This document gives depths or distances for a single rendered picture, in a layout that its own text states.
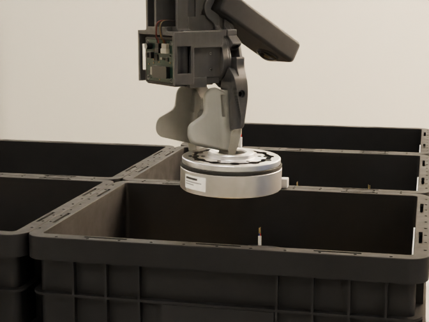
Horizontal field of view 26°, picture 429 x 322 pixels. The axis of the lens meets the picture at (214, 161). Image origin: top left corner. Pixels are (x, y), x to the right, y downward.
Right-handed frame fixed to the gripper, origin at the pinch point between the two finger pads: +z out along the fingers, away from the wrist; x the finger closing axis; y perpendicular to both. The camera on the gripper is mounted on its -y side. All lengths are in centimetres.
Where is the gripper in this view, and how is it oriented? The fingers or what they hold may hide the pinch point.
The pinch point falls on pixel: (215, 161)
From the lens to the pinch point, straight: 98.1
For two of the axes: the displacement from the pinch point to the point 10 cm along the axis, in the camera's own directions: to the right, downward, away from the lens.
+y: -8.3, 1.0, -5.5
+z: 0.0, 9.8, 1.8
